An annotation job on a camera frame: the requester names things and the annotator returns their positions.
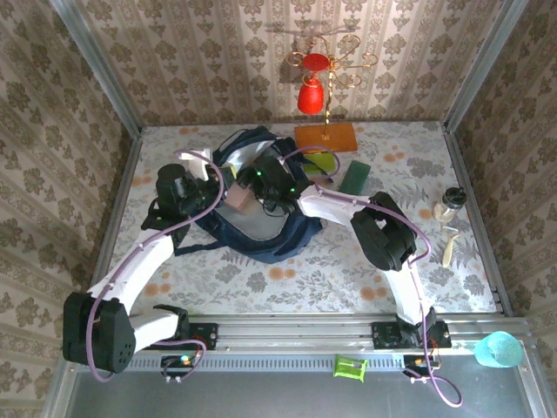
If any lime green pencil case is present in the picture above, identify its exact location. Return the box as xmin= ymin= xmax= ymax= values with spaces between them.
xmin=303 ymin=152 xmax=340 ymax=178

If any small circuit board with wires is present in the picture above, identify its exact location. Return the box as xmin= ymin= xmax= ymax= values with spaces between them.
xmin=402 ymin=354 xmax=440 ymax=384
xmin=160 ymin=354 xmax=205 ymax=384

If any glass jar black lid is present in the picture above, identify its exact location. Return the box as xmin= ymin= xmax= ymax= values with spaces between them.
xmin=433 ymin=185 xmax=466 ymax=221

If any grey slotted cable duct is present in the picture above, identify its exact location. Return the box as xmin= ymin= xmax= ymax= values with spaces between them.
xmin=130 ymin=354 xmax=436 ymax=372

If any gold wire rack wooden base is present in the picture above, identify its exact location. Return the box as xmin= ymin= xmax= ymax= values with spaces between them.
xmin=285 ymin=34 xmax=379 ymax=154

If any aluminium side rail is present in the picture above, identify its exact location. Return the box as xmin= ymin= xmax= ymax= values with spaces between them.
xmin=442 ymin=125 xmax=513 ymax=315
xmin=81 ymin=128 xmax=144 ymax=319

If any green packet on rail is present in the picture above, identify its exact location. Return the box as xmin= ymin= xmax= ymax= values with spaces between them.
xmin=332 ymin=354 xmax=369 ymax=384

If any teal translucent plastic cup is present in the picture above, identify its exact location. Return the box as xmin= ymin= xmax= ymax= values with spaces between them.
xmin=473 ymin=330 xmax=523 ymax=370

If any navy blue backpack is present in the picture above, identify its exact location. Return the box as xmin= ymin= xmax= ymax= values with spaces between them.
xmin=173 ymin=125 xmax=325 ymax=265

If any dark green pencil case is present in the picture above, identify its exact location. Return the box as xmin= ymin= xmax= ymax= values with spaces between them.
xmin=338 ymin=159 xmax=372 ymax=195

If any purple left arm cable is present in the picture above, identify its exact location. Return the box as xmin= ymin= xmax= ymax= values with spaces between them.
xmin=86 ymin=148 xmax=227 ymax=383

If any pink pencil case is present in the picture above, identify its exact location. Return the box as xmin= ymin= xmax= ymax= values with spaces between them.
xmin=226 ymin=181 xmax=253 ymax=212

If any aluminium mounting rail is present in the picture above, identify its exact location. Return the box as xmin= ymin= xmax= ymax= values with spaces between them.
xmin=130 ymin=313 xmax=530 ymax=354

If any aluminium frame post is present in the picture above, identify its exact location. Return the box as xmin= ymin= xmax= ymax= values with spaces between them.
xmin=442 ymin=0 xmax=531 ymax=131
xmin=48 ymin=0 xmax=144 ymax=137

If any red wine glass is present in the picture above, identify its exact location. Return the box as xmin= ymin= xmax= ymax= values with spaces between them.
xmin=296 ymin=52 xmax=330 ymax=117

